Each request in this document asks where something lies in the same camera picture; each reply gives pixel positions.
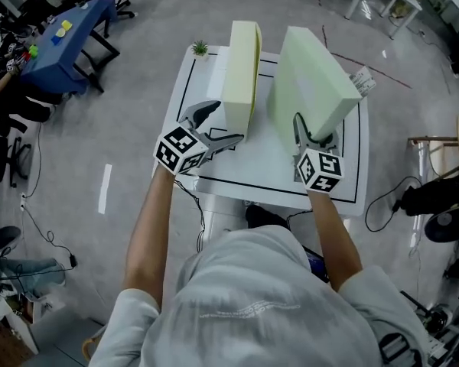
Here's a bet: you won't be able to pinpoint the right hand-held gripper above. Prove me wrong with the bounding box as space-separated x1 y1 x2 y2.
291 112 346 193

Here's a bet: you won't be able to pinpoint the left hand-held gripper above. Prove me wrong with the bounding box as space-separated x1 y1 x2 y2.
154 99 246 175

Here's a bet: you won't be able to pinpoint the blue cloth-covered table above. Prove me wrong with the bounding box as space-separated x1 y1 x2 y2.
18 0 122 95

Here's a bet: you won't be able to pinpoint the person's black trousers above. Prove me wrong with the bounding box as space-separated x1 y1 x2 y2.
246 203 291 232

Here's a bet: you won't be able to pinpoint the wooden chair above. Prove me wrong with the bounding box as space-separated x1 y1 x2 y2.
82 321 110 363

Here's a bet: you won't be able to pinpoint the black waist-worn device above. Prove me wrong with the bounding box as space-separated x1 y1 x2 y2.
304 247 330 283

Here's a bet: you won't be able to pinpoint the person's left forearm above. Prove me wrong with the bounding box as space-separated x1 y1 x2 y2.
122 166 175 309

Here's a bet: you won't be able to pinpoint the left hand-held gripper cable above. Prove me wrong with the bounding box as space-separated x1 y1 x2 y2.
174 180 208 252

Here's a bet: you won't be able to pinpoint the black moulded chair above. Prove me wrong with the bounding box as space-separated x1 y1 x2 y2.
423 203 459 244

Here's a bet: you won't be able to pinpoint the hand-held gripper cable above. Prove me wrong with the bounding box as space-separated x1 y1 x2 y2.
174 180 208 252
285 207 314 231

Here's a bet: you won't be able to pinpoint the small potted plant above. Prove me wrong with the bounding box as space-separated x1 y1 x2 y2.
190 39 210 60

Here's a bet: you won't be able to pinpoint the white table with black lines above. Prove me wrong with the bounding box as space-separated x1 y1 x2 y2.
151 45 370 218

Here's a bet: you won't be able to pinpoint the person's right forearm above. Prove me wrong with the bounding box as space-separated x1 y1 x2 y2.
304 189 363 294

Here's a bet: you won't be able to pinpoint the black floor cable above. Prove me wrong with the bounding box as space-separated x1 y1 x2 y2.
364 176 424 233

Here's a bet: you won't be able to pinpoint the person's white shirt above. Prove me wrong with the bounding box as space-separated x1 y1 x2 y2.
86 223 441 367

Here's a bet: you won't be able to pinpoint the right hand-held gripper cable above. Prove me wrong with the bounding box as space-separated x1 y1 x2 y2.
285 207 314 231

